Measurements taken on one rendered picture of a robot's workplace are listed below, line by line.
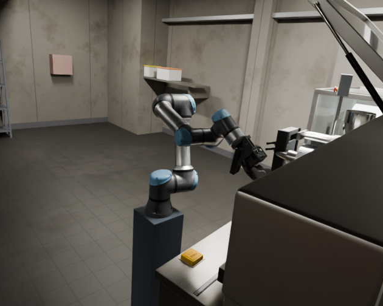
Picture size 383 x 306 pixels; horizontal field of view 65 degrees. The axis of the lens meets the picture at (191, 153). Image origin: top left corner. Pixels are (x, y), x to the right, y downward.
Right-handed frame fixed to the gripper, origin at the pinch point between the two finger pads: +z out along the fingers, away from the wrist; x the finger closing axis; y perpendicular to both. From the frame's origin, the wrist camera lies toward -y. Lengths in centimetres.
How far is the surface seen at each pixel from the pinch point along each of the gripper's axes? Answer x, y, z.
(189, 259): -20.2, -37.5, 8.7
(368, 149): -71, 56, 6
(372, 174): -79, 57, 7
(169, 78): 317, -230, -278
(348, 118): 66, 24, -6
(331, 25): -21, 56, -22
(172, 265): -25.6, -42.2, 6.8
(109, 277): 13, -175, -10
